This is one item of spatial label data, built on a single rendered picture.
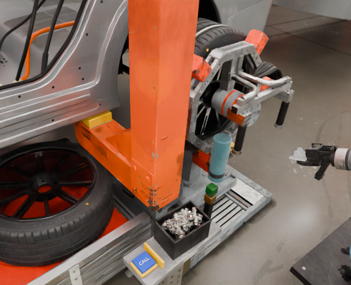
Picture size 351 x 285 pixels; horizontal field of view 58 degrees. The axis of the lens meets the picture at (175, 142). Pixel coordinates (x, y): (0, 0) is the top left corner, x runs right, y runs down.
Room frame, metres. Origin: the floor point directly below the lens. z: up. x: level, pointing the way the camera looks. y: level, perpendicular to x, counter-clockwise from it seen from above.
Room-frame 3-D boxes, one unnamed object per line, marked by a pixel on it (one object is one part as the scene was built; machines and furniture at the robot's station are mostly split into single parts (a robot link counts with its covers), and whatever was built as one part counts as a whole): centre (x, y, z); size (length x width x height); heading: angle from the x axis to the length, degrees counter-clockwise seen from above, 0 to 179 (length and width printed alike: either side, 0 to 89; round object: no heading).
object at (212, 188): (0.98, -0.17, 0.64); 0.04 x 0.04 x 0.04; 45
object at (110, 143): (1.28, 0.31, 0.69); 0.52 x 0.17 x 0.35; 45
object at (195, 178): (1.53, -0.11, 0.32); 0.40 x 0.30 x 0.28; 135
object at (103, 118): (1.40, 0.43, 0.71); 0.14 x 0.14 x 0.05; 45
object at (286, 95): (1.38, -0.49, 0.93); 0.09 x 0.05 x 0.05; 45
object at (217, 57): (1.41, -0.23, 0.85); 0.54 x 0.07 x 0.54; 135
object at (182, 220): (0.87, -0.06, 0.51); 0.20 x 0.14 x 0.13; 131
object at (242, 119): (1.14, -0.26, 0.93); 0.09 x 0.05 x 0.05; 45
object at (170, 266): (0.84, -0.03, 0.44); 0.43 x 0.17 x 0.03; 135
